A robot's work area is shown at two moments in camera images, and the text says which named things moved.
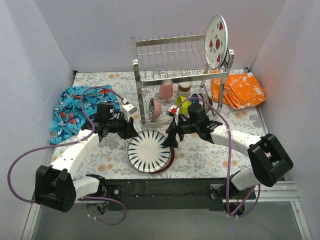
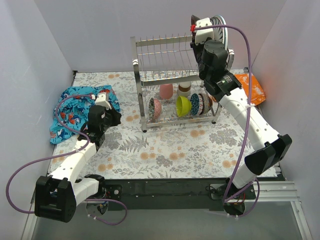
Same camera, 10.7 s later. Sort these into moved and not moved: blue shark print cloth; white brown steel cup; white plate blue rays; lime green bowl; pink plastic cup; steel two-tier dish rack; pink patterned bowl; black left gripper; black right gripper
Moved: white plate blue rays; black left gripper; black right gripper
Not moved: pink plastic cup; pink patterned bowl; steel two-tier dish rack; white brown steel cup; blue shark print cloth; lime green bowl
